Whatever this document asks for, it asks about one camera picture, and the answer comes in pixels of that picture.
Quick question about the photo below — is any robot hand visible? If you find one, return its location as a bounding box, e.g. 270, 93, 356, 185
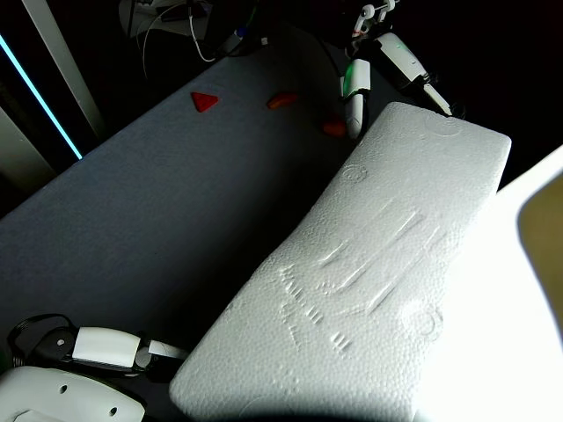
0, 324, 190, 422
340, 33, 457, 141

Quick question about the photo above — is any white styrofoam lid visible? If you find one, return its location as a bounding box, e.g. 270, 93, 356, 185
169, 101, 513, 422

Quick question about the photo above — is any small orange toy piece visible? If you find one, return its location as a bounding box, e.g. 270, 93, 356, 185
322, 114, 347, 137

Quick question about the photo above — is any large ridged orange toy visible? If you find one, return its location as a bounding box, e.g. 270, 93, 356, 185
267, 91, 298, 110

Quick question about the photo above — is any red triangle block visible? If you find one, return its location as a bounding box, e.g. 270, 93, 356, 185
190, 91, 220, 113

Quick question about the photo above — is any grey table cloth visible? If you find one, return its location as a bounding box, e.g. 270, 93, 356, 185
0, 39, 392, 397

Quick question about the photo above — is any beige panel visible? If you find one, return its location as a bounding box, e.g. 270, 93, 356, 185
0, 107, 56, 194

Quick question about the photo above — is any white robot body shell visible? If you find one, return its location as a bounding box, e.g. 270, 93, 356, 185
413, 142, 563, 422

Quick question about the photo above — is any cyan light strip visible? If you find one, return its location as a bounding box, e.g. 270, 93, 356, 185
0, 33, 84, 160

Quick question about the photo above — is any white cable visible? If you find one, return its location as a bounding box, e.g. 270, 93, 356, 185
187, 4, 217, 62

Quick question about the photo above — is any white post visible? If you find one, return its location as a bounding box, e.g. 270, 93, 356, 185
20, 0, 109, 137

